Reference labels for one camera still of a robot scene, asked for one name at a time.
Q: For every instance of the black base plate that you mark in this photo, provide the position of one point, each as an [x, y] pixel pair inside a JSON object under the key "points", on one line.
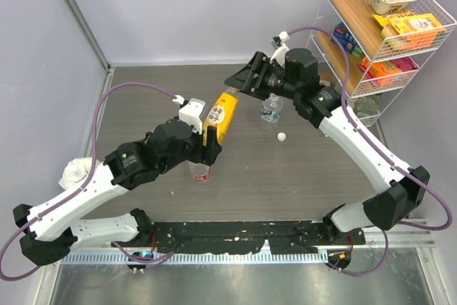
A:
{"points": [[243, 237]]}

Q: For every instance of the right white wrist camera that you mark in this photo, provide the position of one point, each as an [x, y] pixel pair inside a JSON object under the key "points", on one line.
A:
{"points": [[280, 48]]}

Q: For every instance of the white slotted cable duct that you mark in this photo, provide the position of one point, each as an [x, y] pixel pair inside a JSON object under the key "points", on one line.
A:
{"points": [[111, 257]]}

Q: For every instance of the red cap clear bottle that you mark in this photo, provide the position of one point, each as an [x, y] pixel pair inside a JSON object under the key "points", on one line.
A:
{"points": [[199, 172]]}

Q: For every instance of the clear glass jar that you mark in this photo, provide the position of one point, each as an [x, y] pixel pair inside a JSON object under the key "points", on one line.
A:
{"points": [[367, 109]]}

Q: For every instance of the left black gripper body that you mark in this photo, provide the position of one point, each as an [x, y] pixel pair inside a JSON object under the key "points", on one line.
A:
{"points": [[195, 150]]}

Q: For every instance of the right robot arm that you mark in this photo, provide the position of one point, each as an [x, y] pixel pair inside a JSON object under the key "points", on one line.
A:
{"points": [[399, 188]]}

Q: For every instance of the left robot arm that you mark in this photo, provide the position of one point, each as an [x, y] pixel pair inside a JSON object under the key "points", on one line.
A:
{"points": [[57, 227]]}

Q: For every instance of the blue snack box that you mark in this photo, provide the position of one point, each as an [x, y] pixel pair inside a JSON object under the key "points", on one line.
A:
{"points": [[345, 38]]}

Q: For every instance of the white pink snack bag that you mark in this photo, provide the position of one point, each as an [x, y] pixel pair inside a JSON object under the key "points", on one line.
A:
{"points": [[325, 80]]}

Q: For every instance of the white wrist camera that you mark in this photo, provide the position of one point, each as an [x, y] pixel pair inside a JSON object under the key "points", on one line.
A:
{"points": [[280, 48], [191, 112]]}

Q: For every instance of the orange red snack pack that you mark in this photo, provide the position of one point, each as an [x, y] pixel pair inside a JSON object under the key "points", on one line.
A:
{"points": [[381, 74]]}

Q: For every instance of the yellow juice bottle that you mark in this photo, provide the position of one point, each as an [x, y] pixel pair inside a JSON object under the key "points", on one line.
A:
{"points": [[221, 114]]}

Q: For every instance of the white crumpled cloth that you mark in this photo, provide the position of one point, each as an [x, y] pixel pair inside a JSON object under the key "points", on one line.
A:
{"points": [[75, 171]]}

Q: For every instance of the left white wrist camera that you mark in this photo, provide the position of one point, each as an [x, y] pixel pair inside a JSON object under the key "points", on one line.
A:
{"points": [[191, 112]]}

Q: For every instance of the white blue bottle cap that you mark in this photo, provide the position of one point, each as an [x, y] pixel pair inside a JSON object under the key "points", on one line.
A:
{"points": [[281, 136]]}

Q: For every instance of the clear Pocari water bottle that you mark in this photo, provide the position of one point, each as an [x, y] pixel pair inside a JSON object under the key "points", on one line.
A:
{"points": [[271, 112]]}

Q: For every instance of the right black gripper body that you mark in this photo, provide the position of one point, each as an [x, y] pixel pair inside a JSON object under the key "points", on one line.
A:
{"points": [[271, 81]]}

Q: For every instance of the orange yellow snack box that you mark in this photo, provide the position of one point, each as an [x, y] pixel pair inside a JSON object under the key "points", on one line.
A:
{"points": [[409, 30]]}

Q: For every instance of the white wire shelf rack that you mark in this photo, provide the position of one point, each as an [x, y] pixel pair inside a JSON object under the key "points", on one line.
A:
{"points": [[376, 47]]}

